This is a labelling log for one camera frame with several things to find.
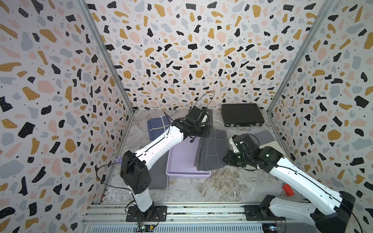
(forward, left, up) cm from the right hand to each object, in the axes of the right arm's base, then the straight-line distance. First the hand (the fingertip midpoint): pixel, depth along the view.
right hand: (222, 160), depth 73 cm
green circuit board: (-27, +38, -18) cm, 50 cm away
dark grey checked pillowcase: (+6, +5, 0) cm, 7 cm away
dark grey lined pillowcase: (+41, +4, -18) cm, 45 cm away
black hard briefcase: (+49, -24, -19) cm, 58 cm away
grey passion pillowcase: (-4, +35, -18) cm, 40 cm away
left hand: (+15, +5, +5) cm, 17 cm away
